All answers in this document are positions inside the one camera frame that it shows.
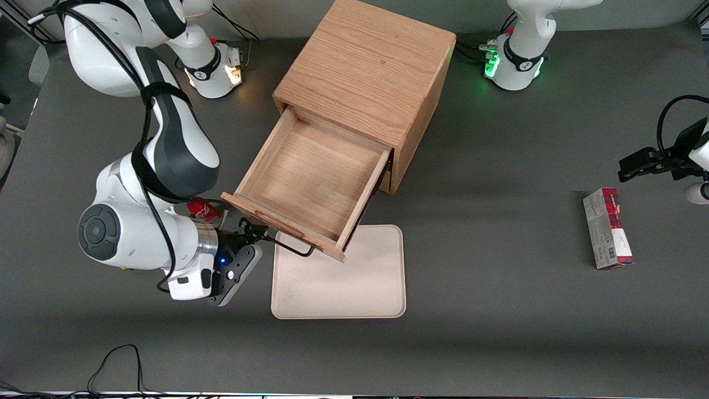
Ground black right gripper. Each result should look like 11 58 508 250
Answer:
209 217 273 307

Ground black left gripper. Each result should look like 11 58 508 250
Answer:
619 117 709 182

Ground black wire drawer handle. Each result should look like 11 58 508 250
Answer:
260 211 316 259

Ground wooden drawer cabinet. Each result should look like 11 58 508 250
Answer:
273 0 457 195

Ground red cola bottle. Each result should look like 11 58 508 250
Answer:
186 197 223 224

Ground red plaid cardboard box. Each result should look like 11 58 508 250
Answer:
582 187 635 270

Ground beige plastic tray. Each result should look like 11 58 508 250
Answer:
270 224 407 320

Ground grey table mat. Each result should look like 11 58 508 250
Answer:
0 19 709 395

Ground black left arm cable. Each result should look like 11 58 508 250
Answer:
657 94 709 153

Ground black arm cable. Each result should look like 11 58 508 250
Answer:
28 0 192 294
657 94 709 153

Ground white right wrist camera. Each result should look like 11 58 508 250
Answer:
168 268 214 301

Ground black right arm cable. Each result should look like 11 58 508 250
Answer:
28 0 192 294

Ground black cable loop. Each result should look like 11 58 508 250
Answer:
0 344 211 398

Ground black right base cables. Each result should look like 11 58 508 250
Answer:
210 6 261 70

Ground black base cables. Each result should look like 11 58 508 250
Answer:
454 12 518 64
210 6 261 70

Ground black left base cables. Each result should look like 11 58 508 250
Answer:
454 12 518 64

